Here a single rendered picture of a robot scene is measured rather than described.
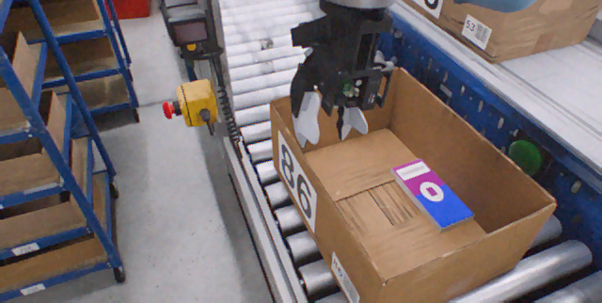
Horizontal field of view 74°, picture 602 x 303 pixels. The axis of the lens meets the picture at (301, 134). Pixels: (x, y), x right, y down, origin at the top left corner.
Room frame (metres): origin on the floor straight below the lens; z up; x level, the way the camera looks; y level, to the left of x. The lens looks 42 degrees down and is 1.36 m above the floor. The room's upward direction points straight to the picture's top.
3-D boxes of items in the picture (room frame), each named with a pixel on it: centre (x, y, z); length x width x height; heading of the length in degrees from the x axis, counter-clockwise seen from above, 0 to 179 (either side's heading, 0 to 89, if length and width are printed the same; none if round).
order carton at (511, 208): (0.47, -0.15, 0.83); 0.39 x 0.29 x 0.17; 24
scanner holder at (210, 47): (0.63, 0.18, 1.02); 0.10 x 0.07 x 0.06; 22
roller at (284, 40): (1.15, 0.06, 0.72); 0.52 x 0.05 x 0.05; 112
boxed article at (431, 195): (0.50, -0.25, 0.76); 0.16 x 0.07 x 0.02; 24
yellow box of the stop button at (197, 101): (0.65, 0.22, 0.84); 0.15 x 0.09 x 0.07; 22
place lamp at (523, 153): (0.55, -0.43, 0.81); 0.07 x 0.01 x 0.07; 22
